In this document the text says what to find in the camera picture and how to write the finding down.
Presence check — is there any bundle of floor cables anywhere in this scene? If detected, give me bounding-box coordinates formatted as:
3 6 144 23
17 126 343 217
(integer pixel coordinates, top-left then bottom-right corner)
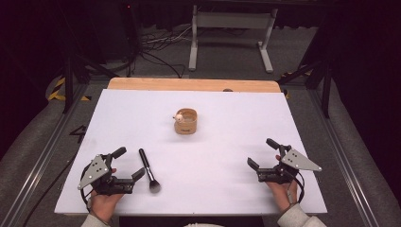
136 24 194 79

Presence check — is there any person's left hand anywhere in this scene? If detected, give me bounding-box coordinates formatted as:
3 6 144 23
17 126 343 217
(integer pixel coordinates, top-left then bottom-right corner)
89 167 125 223

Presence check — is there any right hand-held gripper cable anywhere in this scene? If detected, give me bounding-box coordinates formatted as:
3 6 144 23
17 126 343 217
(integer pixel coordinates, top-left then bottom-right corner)
285 171 306 206

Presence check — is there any black tripod stand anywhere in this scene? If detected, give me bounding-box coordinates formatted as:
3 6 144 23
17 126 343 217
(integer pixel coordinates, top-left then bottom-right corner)
276 59 334 119
61 46 121 115

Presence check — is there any yellow and black floor tape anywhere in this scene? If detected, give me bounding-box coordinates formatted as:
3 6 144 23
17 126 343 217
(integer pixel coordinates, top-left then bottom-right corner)
46 77 93 102

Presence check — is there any person's right hand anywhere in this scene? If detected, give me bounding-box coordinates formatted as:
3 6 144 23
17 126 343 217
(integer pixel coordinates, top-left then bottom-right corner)
266 154 299 214

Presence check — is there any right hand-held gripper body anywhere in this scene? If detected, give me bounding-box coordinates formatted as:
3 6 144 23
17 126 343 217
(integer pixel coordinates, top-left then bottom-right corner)
257 144 323 184

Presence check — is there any white table sheet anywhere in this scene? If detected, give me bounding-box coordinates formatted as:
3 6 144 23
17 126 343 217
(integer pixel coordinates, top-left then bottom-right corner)
54 88 328 217

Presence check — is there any wooden holder with small figure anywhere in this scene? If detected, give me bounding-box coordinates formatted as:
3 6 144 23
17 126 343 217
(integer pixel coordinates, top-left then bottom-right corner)
172 107 199 135

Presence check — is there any black makeup brush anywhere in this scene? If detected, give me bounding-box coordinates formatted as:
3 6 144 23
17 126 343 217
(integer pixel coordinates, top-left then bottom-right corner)
138 148 163 194

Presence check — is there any aluminium floor rail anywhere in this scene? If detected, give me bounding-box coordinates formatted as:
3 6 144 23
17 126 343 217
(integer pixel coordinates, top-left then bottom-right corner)
0 83 92 227
305 89 381 227

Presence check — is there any white metal stand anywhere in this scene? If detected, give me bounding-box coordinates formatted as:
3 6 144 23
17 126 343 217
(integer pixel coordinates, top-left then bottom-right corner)
187 4 279 75

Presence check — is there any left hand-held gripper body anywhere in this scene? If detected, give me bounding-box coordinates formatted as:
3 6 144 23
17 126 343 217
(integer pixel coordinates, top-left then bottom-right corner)
78 153 135 196

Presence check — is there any black floor cable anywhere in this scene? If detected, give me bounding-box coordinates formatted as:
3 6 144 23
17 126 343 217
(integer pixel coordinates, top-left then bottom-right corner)
21 153 78 227

